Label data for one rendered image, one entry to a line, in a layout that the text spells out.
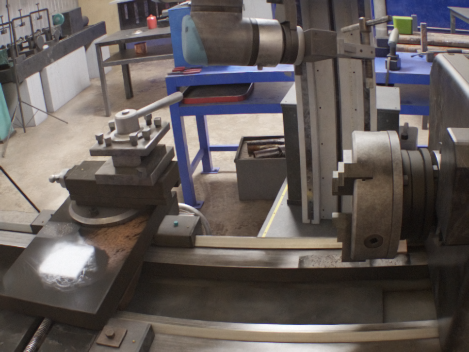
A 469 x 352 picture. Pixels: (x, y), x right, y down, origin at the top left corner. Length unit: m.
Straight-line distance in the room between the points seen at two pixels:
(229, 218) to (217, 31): 2.26
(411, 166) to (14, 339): 0.92
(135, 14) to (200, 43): 4.61
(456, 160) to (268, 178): 2.43
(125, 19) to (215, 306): 4.50
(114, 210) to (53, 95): 4.67
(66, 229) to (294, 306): 0.63
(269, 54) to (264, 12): 6.77
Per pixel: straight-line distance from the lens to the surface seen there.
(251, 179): 3.07
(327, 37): 0.84
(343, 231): 0.96
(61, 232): 1.31
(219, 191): 3.27
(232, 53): 0.81
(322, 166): 2.17
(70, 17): 6.54
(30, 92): 5.48
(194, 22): 0.81
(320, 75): 2.02
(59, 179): 1.40
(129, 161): 1.23
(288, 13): 0.86
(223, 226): 2.91
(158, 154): 1.22
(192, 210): 1.58
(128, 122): 1.20
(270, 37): 0.82
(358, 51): 0.91
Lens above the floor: 1.57
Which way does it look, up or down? 27 degrees down
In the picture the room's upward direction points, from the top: 7 degrees counter-clockwise
